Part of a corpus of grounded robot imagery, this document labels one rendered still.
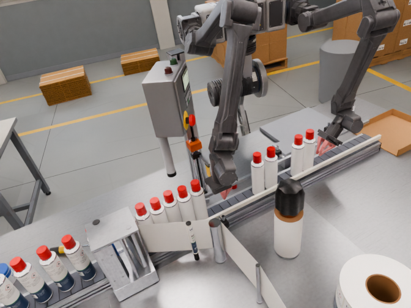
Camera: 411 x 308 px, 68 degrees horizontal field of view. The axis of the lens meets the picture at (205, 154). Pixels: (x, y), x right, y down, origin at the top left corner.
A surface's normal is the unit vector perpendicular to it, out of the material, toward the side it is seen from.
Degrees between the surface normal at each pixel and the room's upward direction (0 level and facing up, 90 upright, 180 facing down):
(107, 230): 0
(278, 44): 90
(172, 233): 90
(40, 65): 90
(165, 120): 90
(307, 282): 0
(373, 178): 0
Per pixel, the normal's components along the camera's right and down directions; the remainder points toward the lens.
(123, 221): -0.13, -0.80
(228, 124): 0.32, 0.30
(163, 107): -0.13, 0.61
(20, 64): 0.27, 0.54
